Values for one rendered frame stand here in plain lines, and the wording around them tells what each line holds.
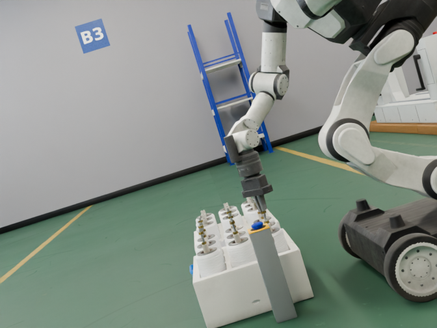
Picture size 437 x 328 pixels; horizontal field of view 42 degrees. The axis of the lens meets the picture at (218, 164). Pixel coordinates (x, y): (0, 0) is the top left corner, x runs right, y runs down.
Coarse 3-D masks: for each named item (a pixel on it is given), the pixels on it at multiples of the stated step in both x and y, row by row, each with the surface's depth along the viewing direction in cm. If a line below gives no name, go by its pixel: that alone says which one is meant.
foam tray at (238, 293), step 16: (288, 240) 214; (224, 256) 220; (288, 256) 198; (224, 272) 198; (240, 272) 198; (256, 272) 198; (288, 272) 199; (304, 272) 199; (208, 288) 198; (224, 288) 198; (240, 288) 198; (256, 288) 199; (304, 288) 199; (208, 304) 199; (224, 304) 199; (240, 304) 199; (256, 304) 199; (208, 320) 199; (224, 320) 199
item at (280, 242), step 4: (280, 228) 206; (276, 232) 202; (280, 232) 202; (272, 236) 201; (276, 236) 201; (280, 236) 202; (284, 236) 204; (276, 240) 201; (280, 240) 201; (284, 240) 203; (276, 244) 201; (280, 244) 201; (284, 244) 203; (276, 248) 201; (280, 248) 201; (284, 248) 202; (288, 248) 206; (280, 252) 201
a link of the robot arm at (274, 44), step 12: (264, 36) 208; (276, 36) 206; (264, 48) 209; (276, 48) 207; (264, 60) 210; (276, 60) 208; (264, 72) 214; (276, 72) 210; (288, 72) 211; (252, 84) 211; (276, 84) 206; (288, 84) 211
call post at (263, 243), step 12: (252, 240) 184; (264, 240) 184; (264, 252) 185; (276, 252) 185; (264, 264) 185; (276, 264) 185; (264, 276) 185; (276, 276) 185; (276, 288) 186; (288, 288) 186; (276, 300) 186; (288, 300) 186; (276, 312) 186; (288, 312) 186
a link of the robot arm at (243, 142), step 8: (232, 136) 198; (240, 136) 198; (248, 136) 196; (256, 136) 199; (232, 144) 198; (240, 144) 198; (248, 144) 196; (256, 144) 198; (232, 152) 198; (240, 152) 200; (248, 152) 200; (256, 152) 201; (232, 160) 198; (240, 160) 199; (248, 160) 199; (256, 160) 200
